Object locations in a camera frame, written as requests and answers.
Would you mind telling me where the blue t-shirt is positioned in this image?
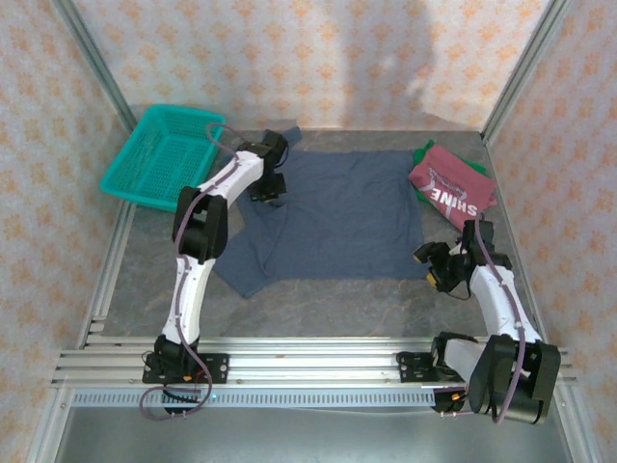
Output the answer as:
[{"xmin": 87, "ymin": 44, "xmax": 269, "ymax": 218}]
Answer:
[{"xmin": 213, "ymin": 125, "xmax": 426, "ymax": 299}]

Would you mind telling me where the maroon printed t-shirt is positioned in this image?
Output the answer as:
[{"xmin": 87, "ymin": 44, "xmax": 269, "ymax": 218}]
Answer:
[{"xmin": 408, "ymin": 144, "xmax": 497, "ymax": 228}]

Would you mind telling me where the green t-shirt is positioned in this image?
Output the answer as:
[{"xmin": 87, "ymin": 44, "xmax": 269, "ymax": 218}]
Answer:
[{"xmin": 412, "ymin": 139, "xmax": 497, "ymax": 208}]

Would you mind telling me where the teal plastic basket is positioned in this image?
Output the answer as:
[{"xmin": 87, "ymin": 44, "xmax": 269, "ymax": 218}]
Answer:
[{"xmin": 99, "ymin": 104, "xmax": 228, "ymax": 213}]

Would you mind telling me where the grey metal lower panel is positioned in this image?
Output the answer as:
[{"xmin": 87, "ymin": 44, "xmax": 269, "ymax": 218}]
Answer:
[{"xmin": 52, "ymin": 405, "xmax": 587, "ymax": 463}]

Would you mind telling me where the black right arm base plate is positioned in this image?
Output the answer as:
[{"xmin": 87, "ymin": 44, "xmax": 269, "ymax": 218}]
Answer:
[{"xmin": 395, "ymin": 351, "xmax": 464, "ymax": 386}]

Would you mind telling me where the aluminium mounting rail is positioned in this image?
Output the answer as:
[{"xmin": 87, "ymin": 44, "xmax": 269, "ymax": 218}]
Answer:
[{"xmin": 51, "ymin": 337, "xmax": 577, "ymax": 387}]

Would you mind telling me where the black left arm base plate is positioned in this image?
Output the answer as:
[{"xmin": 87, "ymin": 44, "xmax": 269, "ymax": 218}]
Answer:
[{"xmin": 142, "ymin": 353, "xmax": 230, "ymax": 386}]

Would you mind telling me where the grey slotted cable duct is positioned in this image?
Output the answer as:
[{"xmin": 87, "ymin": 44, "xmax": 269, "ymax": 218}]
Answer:
[{"xmin": 71, "ymin": 389, "xmax": 438, "ymax": 409}]

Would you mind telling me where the aluminium frame post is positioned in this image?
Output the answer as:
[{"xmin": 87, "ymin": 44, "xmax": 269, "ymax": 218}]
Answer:
[
  {"xmin": 50, "ymin": 0, "xmax": 141, "ymax": 134},
  {"xmin": 480, "ymin": 0, "xmax": 575, "ymax": 144}
]

